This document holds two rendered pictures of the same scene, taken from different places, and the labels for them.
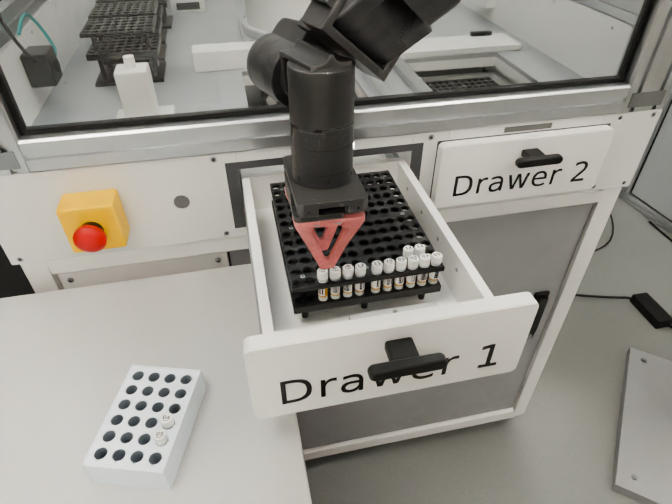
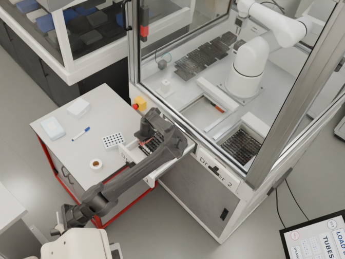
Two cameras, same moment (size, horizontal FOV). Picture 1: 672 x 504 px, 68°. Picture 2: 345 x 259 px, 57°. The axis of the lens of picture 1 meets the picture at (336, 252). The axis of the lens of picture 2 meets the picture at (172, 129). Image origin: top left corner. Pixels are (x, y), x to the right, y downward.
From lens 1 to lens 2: 1.42 m
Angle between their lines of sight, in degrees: 38
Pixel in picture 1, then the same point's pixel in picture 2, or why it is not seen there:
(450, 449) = (196, 228)
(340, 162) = (142, 133)
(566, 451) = not seen: outside the picture
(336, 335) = (127, 153)
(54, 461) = (101, 134)
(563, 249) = (232, 203)
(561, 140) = (224, 172)
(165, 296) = not seen: hidden behind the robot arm
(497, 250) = (215, 185)
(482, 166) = (206, 160)
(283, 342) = (122, 147)
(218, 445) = (116, 153)
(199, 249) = not seen: hidden behind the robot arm
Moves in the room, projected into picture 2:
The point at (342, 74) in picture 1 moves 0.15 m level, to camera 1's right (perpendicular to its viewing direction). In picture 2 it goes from (144, 124) to (158, 146)
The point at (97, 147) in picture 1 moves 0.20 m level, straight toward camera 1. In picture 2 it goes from (145, 93) to (126, 114)
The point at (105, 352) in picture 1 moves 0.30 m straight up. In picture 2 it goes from (123, 125) to (121, 93)
